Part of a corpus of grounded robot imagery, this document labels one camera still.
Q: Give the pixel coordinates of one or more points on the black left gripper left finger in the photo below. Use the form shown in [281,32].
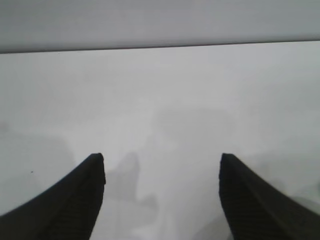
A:
[67,202]

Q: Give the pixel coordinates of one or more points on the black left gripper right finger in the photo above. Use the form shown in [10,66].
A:
[252,205]

